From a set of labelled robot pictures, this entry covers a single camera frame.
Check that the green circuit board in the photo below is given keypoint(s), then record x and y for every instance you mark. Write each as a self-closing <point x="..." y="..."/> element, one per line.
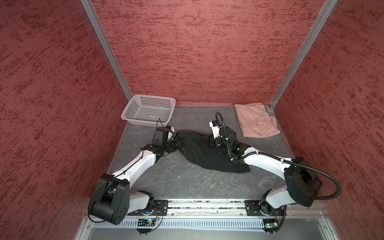
<point x="270" y="225"/>
<point x="146" y="223"/>

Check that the corner aluminium post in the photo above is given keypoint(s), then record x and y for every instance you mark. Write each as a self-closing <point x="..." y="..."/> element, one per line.
<point x="97" y="26"/>
<point x="317" y="26"/>

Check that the right green circuit board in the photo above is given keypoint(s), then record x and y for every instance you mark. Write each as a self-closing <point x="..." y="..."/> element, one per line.
<point x="270" y="225"/>

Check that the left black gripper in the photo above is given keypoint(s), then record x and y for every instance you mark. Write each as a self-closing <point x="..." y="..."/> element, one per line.
<point x="178" y="144"/>

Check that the black shorts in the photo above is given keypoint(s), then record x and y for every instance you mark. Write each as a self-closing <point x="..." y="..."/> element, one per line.
<point x="196" y="149"/>

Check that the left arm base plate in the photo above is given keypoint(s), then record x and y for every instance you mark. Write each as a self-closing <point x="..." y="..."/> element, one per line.
<point x="160" y="209"/>

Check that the aluminium mounting rail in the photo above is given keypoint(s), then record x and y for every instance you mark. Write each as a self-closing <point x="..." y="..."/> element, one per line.
<point x="235" y="208"/>

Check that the white plastic basket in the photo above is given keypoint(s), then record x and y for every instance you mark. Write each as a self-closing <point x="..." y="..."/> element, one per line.
<point x="149" y="111"/>

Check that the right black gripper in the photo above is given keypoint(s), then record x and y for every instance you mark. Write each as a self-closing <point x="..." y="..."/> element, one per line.
<point x="211" y="141"/>

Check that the right corner aluminium post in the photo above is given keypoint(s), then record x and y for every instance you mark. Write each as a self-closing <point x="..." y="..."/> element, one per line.
<point x="317" y="26"/>

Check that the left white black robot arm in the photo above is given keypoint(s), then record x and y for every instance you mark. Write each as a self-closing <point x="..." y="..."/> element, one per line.
<point x="112" y="199"/>

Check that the pink shorts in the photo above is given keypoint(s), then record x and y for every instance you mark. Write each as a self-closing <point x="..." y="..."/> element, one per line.
<point x="255" y="121"/>

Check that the left corner aluminium post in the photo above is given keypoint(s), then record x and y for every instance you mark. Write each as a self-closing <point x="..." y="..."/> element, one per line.
<point x="97" y="26"/>

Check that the white slotted cable duct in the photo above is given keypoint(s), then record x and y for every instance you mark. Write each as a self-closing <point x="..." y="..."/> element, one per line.
<point x="252" y="225"/>

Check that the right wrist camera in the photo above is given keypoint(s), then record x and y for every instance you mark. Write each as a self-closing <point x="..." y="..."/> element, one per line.
<point x="216" y="127"/>

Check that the left green circuit board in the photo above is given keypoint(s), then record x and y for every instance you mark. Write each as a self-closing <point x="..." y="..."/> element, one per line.
<point x="146" y="223"/>

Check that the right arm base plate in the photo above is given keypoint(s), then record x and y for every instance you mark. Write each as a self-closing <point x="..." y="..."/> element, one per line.
<point x="253" y="207"/>

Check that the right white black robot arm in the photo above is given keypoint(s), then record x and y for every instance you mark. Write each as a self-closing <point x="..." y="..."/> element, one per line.
<point x="301" y="182"/>

